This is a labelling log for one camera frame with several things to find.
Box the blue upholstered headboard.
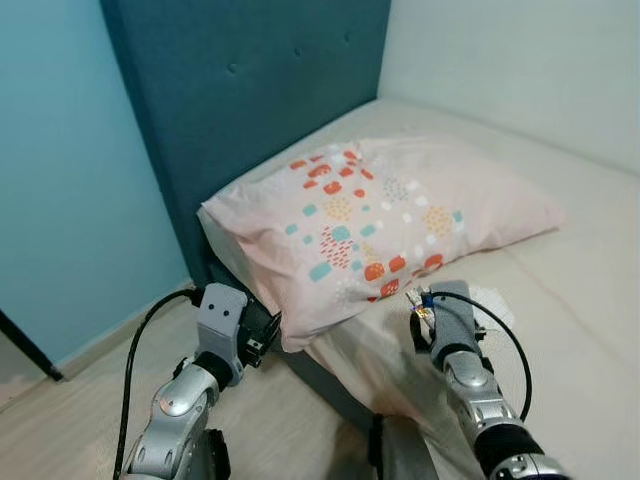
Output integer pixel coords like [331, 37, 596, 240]
[100, 0, 393, 291]

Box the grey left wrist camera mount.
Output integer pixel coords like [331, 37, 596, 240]
[196, 283, 249, 359]

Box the black slanted bar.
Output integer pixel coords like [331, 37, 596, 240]
[0, 308, 64, 382]

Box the robot's dark right leg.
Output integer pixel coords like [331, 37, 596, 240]
[367, 413, 438, 480]

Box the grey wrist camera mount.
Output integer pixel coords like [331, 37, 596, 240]
[430, 281, 483, 351]
[196, 283, 249, 359]

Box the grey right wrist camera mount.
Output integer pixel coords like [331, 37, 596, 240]
[430, 281, 483, 351]

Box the robot's dark leg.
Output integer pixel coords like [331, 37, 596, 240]
[367, 413, 438, 480]
[200, 428, 233, 480]

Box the beige sheeted mattress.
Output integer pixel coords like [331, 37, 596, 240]
[205, 97, 640, 480]

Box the pink patterned pillow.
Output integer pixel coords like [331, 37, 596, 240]
[198, 135, 566, 353]

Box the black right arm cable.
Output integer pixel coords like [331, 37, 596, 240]
[425, 290, 534, 423]

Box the robot's dark left leg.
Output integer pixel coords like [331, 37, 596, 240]
[200, 428, 233, 480]

